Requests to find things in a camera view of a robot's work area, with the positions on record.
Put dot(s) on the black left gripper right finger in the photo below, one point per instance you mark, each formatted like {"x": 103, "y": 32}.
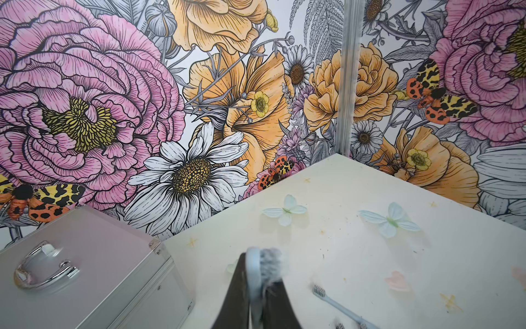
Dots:
{"x": 277, "y": 310}

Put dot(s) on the aluminium corner post right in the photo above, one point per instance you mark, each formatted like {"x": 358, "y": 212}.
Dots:
{"x": 351, "y": 41}

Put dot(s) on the light blue toothbrush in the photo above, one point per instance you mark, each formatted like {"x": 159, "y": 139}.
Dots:
{"x": 263, "y": 268}
{"x": 321, "y": 293}

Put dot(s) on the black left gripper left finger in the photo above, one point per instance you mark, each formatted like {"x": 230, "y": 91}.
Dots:
{"x": 234, "y": 313}

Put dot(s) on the light blue toothbrush on table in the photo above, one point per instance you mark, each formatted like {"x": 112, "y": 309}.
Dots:
{"x": 321, "y": 293}

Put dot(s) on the silver aluminium case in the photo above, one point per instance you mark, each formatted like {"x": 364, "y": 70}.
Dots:
{"x": 89, "y": 270}

